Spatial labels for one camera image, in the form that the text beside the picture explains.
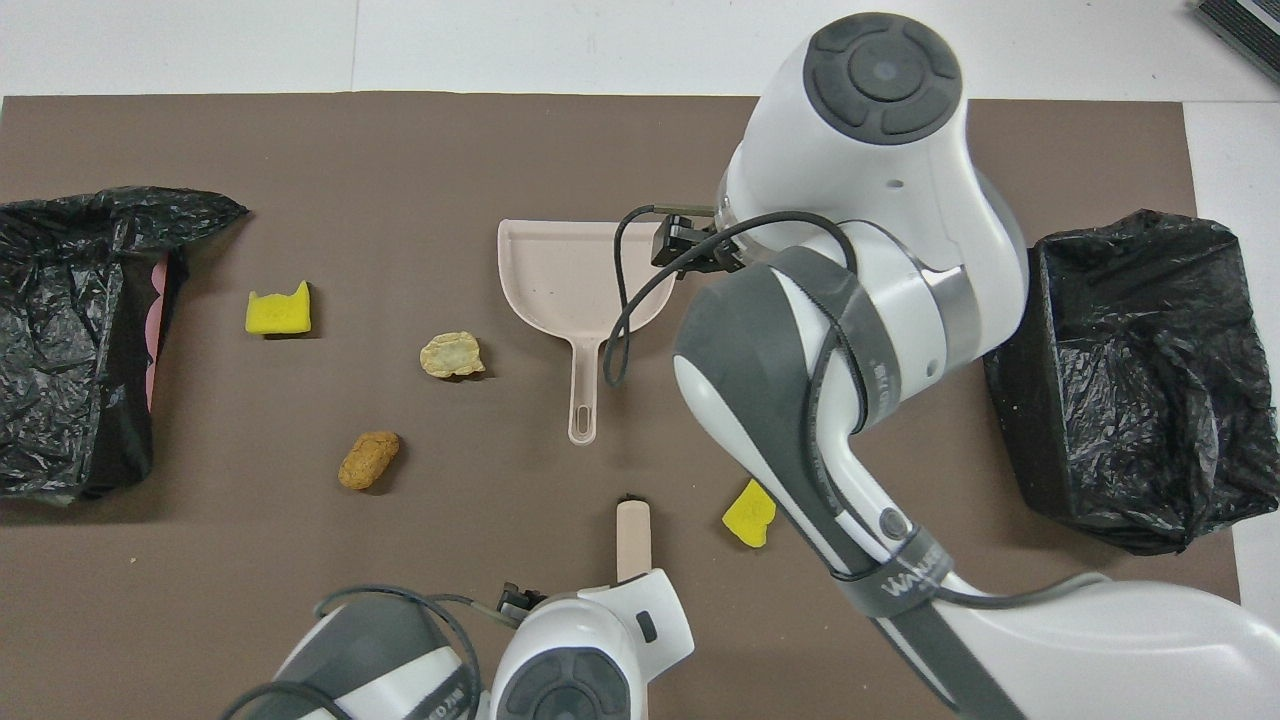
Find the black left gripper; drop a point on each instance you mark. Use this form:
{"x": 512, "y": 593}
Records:
{"x": 522, "y": 602}

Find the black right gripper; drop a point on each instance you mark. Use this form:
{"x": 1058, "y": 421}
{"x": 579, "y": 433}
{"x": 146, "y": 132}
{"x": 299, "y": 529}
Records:
{"x": 680, "y": 242}

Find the beige plastic dustpan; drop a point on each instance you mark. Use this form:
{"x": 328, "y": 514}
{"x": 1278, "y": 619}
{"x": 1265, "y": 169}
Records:
{"x": 560, "y": 280}

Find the brown toy nugget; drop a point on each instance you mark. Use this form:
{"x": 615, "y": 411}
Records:
{"x": 368, "y": 460}

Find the large yellow sponge piece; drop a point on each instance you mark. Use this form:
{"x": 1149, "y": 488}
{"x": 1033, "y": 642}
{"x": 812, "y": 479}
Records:
{"x": 748, "y": 520}

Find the pale toy dumpling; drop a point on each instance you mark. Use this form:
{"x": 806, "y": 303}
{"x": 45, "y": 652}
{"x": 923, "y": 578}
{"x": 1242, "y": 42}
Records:
{"x": 452, "y": 355}

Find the notched yellow sponge piece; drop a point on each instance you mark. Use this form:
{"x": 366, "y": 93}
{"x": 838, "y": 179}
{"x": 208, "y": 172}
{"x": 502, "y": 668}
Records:
{"x": 278, "y": 315}

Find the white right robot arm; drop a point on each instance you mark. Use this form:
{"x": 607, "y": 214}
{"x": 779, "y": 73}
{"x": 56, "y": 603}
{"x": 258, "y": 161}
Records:
{"x": 900, "y": 200}

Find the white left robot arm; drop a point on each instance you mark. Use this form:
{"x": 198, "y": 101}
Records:
{"x": 380, "y": 650}

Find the black bag lined pink bin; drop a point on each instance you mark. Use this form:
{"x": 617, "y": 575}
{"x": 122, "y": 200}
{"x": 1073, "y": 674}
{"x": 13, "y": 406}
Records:
{"x": 60, "y": 400}

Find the brown table mat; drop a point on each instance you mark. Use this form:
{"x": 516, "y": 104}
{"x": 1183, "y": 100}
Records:
{"x": 400, "y": 150}

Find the dark grey ribbed device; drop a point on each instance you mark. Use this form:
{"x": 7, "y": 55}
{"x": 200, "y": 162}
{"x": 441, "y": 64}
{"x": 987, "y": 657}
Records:
{"x": 1250, "y": 25}

